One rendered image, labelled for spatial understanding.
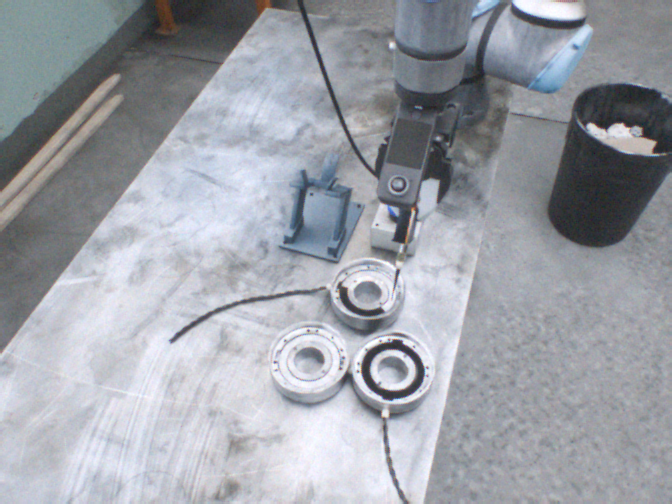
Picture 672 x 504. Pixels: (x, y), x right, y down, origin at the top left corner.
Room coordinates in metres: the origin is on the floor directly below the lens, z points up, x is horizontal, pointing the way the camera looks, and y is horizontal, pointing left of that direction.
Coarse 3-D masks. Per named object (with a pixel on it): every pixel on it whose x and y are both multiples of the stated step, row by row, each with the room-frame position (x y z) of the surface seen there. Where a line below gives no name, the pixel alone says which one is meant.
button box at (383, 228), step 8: (384, 208) 0.63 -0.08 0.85; (376, 216) 0.61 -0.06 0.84; (384, 216) 0.61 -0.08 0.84; (392, 216) 0.61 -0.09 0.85; (376, 224) 0.60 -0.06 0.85; (384, 224) 0.60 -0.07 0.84; (392, 224) 0.60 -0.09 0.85; (376, 232) 0.59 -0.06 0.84; (384, 232) 0.59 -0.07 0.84; (392, 232) 0.58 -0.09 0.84; (416, 232) 0.58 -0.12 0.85; (376, 240) 0.59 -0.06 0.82; (384, 240) 0.59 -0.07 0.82; (416, 240) 0.57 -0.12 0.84; (384, 248) 0.58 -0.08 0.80; (392, 248) 0.58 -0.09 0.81; (408, 248) 0.57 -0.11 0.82; (416, 248) 0.58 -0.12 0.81
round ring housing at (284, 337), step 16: (288, 336) 0.42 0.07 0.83; (336, 336) 0.41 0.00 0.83; (272, 352) 0.39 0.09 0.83; (304, 352) 0.40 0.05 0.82; (320, 352) 0.39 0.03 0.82; (272, 368) 0.36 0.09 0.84; (288, 368) 0.37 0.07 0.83; (288, 384) 0.35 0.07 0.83; (336, 384) 0.34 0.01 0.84; (304, 400) 0.33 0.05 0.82; (320, 400) 0.33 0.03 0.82
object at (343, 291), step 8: (336, 288) 0.49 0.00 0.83; (344, 288) 0.49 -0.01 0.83; (344, 296) 0.48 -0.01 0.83; (344, 304) 0.47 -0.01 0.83; (352, 304) 0.46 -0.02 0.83; (384, 304) 0.46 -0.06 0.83; (352, 312) 0.45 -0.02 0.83; (360, 312) 0.45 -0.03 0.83; (368, 312) 0.45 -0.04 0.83; (376, 312) 0.45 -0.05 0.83; (384, 312) 0.45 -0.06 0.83
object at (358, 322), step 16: (336, 272) 0.51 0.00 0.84; (352, 272) 0.52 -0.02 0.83; (384, 272) 0.52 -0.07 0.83; (352, 288) 0.49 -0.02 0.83; (368, 288) 0.50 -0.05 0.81; (384, 288) 0.49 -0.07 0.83; (400, 288) 0.49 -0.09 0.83; (336, 304) 0.46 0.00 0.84; (368, 304) 0.46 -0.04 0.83; (400, 304) 0.45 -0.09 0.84; (352, 320) 0.44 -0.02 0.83; (368, 320) 0.43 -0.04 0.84; (384, 320) 0.44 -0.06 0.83
